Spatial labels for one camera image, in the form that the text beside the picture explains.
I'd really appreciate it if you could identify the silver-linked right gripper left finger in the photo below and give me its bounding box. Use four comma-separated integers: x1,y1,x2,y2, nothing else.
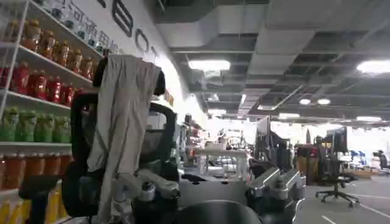
112,169,181,214

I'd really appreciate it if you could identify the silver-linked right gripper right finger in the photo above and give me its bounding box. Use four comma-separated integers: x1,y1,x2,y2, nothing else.
246,166,307,203

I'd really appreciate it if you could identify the black swivel office chair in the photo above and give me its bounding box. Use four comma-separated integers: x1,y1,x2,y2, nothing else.
314,136,361,208

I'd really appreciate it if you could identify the white table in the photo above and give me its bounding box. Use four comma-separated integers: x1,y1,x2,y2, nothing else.
194,147,251,181

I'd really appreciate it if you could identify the black monitor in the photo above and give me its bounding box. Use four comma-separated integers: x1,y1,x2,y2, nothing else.
333,127,349,153

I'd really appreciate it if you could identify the grey garment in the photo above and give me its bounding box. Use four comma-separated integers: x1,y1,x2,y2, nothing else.
87,54,163,224

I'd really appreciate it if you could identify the person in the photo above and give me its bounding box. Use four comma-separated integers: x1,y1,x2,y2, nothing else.
377,149,389,171

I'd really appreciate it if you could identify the rectangular ceiling light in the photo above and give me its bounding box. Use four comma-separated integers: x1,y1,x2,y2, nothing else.
188,59,232,72
355,59,390,74

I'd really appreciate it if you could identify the white shelf with drink bottles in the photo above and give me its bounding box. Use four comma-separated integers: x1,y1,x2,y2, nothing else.
0,0,106,224

